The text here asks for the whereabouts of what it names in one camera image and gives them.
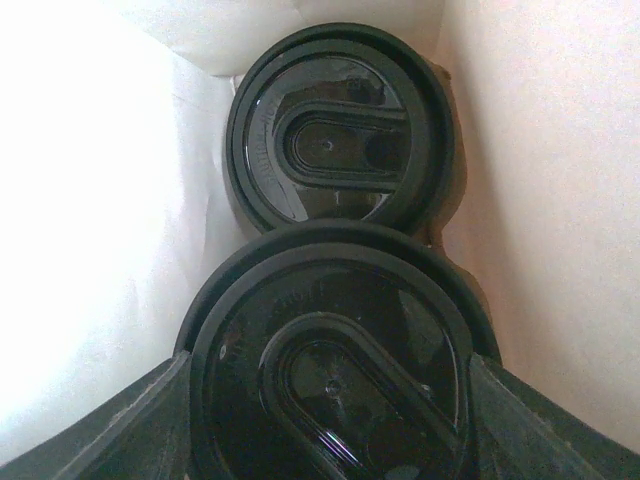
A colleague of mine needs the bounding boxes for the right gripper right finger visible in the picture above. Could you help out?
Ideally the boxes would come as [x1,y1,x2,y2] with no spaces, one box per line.
[469,354,639,479]

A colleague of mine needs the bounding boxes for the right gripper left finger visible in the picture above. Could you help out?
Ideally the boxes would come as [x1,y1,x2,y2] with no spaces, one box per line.
[1,351,191,479]

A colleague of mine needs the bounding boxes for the single pulp cup carrier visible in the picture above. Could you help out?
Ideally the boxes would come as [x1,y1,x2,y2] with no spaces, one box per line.
[422,59,469,249]

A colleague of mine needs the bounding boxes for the orange paper bag white handles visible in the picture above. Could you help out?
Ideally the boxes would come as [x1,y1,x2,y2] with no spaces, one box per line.
[1,1,639,462]

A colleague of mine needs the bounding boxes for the black plastic cup lid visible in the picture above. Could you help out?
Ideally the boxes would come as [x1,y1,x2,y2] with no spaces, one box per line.
[225,23,449,233]

